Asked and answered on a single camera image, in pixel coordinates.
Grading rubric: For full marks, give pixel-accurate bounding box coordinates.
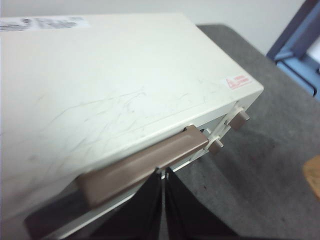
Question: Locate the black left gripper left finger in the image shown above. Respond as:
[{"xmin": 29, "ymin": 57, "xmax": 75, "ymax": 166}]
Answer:
[{"xmin": 93, "ymin": 167, "xmax": 166, "ymax": 240}]

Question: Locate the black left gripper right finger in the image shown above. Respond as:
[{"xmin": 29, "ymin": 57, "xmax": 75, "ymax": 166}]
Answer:
[{"xmin": 164, "ymin": 166, "xmax": 239, "ymax": 240}]

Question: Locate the oven door with beige handle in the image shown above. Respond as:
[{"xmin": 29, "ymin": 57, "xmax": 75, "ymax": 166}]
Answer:
[{"xmin": 23, "ymin": 124, "xmax": 213, "ymax": 240}]

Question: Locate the golden bread loaf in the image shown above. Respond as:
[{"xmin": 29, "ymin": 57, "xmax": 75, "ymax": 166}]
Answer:
[{"xmin": 303, "ymin": 154, "xmax": 320, "ymax": 201}]

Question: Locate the white Toshiba toaster oven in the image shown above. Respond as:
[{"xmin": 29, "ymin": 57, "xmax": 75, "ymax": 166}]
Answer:
[{"xmin": 0, "ymin": 13, "xmax": 265, "ymax": 240}]

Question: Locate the blue grey metal frame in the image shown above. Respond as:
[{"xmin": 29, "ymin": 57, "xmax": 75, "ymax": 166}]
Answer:
[{"xmin": 266, "ymin": 0, "xmax": 320, "ymax": 98}]

